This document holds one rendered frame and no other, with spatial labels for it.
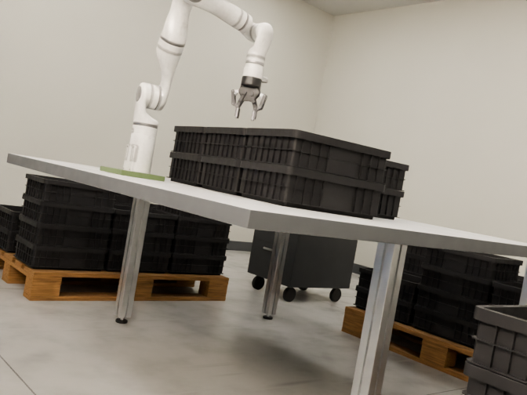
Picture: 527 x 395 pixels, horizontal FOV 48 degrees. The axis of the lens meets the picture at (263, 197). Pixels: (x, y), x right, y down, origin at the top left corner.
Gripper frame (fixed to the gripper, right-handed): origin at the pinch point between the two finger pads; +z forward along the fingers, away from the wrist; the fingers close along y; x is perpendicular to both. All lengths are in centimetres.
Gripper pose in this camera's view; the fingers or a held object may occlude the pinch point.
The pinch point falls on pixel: (245, 115)
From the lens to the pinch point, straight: 223.6
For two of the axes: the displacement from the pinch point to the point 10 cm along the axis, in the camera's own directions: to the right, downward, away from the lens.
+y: 9.6, 1.8, -2.1
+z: -1.8, 9.8, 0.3
